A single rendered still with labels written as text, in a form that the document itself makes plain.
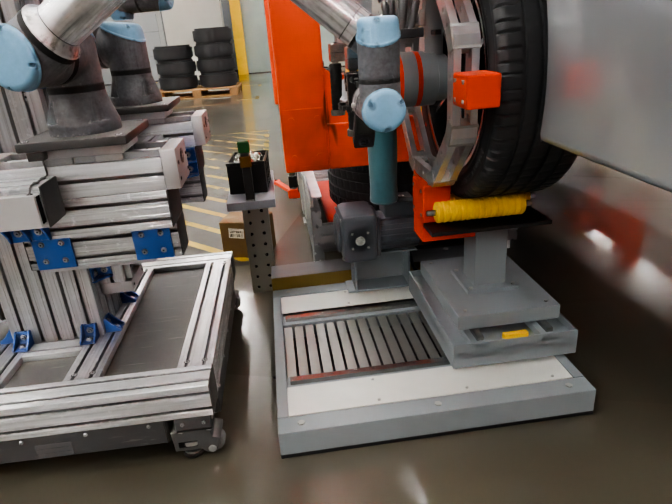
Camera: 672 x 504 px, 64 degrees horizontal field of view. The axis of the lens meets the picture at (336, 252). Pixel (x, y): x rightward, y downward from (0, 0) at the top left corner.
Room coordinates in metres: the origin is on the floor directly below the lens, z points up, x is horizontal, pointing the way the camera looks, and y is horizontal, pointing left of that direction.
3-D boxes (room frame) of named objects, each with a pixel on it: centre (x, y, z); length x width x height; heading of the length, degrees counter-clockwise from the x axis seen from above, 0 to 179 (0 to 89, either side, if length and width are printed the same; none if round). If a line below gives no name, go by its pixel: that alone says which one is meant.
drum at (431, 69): (1.50, -0.22, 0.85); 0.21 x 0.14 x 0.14; 96
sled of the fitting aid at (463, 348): (1.52, -0.46, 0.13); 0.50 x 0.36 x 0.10; 6
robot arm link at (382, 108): (1.01, -0.10, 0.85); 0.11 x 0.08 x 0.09; 6
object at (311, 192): (3.23, 0.17, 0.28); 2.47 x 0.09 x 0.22; 6
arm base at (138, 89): (1.73, 0.58, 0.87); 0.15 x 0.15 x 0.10
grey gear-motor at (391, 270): (1.81, -0.21, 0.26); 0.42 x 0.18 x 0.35; 96
